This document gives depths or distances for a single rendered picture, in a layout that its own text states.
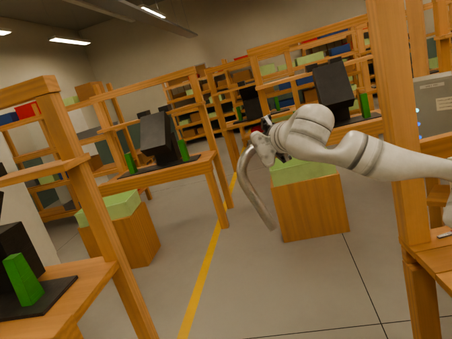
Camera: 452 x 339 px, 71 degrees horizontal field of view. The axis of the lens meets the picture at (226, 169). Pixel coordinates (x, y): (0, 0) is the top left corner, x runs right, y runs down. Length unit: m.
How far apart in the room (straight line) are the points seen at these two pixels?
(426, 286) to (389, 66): 0.94
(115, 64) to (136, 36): 1.24
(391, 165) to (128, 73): 11.58
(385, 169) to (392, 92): 0.74
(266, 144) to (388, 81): 0.68
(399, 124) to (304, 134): 0.80
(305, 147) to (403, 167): 0.17
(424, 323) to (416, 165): 1.25
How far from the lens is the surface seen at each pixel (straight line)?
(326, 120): 0.59
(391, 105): 1.32
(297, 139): 0.58
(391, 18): 1.32
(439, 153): 1.55
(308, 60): 7.94
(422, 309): 1.75
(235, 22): 11.10
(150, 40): 11.70
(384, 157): 0.60
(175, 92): 11.42
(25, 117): 6.42
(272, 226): 0.93
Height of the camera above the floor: 1.72
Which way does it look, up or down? 15 degrees down
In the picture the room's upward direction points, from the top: 16 degrees counter-clockwise
